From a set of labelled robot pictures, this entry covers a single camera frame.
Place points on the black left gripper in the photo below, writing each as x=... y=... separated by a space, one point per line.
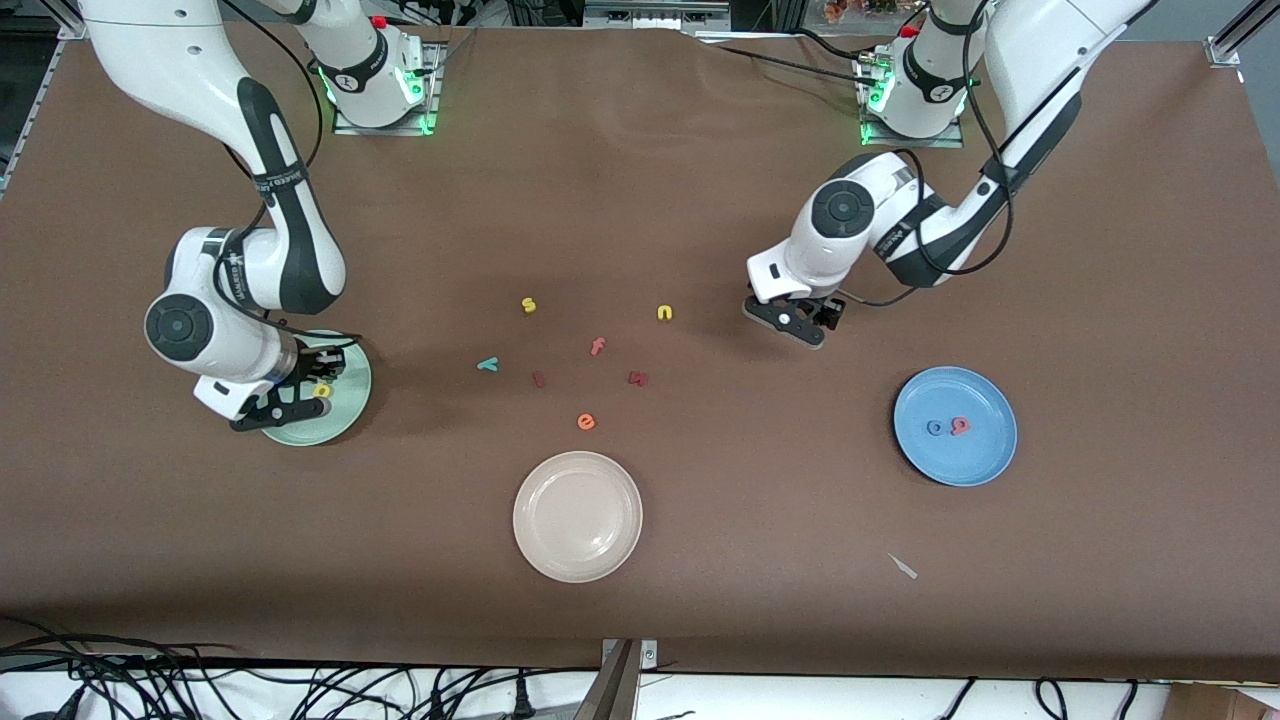
x=829 y=309

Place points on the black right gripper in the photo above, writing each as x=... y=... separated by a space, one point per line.
x=313 y=364

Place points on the pink letter q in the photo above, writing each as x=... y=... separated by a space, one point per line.
x=960 y=426

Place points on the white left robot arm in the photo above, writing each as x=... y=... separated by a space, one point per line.
x=845 y=210

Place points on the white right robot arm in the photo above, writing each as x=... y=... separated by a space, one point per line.
x=180 y=328

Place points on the green plate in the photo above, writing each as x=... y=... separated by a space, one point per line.
x=345 y=415

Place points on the blue plate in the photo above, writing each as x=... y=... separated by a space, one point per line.
x=955 y=460

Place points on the brown table cover sheet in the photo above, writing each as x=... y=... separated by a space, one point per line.
x=650 y=200

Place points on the white tape scrap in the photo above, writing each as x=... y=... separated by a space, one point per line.
x=903 y=566

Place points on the beige plate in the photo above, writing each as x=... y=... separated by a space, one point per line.
x=578 y=517

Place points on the grey metal box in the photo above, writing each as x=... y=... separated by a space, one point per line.
x=655 y=15

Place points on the black power plug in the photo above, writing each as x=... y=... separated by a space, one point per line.
x=520 y=697
x=436 y=703

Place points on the grey metal bar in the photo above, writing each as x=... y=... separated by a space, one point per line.
x=612 y=690

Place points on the cardboard box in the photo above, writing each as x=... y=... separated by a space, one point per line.
x=1220 y=703

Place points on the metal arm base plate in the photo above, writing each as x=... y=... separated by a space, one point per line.
x=433 y=95
x=950 y=143

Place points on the aluminium frame rail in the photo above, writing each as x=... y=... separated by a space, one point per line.
x=30 y=105
x=1225 y=50

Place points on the silver metal bracket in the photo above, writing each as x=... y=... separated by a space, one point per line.
x=648 y=652

